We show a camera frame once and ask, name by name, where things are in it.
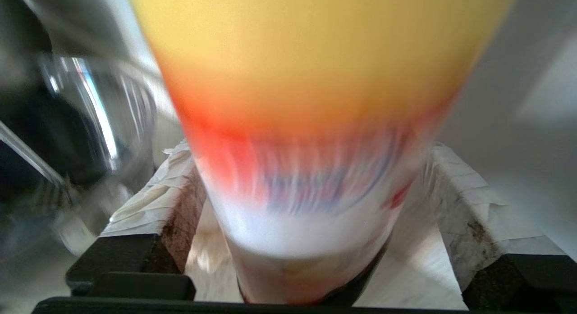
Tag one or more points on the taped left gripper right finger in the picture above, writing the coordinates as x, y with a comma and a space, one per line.
487, 233

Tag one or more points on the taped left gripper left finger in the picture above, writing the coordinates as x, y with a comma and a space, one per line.
135, 215

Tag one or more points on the yellow orange white detergent bottle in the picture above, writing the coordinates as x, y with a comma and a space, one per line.
315, 102

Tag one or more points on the clear glass bowl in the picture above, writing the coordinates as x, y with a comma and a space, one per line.
117, 125

